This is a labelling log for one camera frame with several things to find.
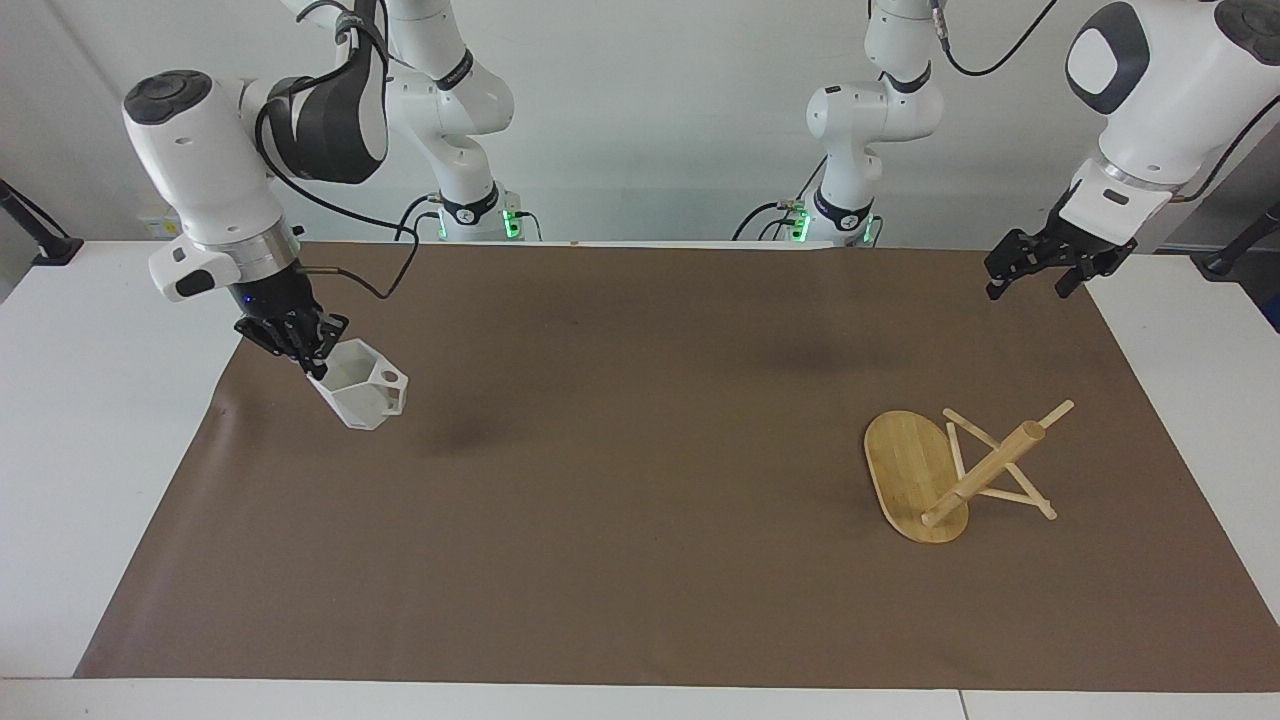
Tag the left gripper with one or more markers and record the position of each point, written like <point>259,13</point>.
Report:
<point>1078,238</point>

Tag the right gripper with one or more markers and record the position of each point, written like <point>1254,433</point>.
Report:
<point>272,298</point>

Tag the white faceted cup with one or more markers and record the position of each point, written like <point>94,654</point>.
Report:
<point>362,392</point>

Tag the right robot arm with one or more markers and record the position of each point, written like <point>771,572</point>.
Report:
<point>205,170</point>

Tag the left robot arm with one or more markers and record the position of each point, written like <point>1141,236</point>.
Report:
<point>1160,90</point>

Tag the wooden cup rack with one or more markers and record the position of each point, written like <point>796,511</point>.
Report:
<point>915,475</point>

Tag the black stand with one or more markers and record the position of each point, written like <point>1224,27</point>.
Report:
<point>1235,250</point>
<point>45,243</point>

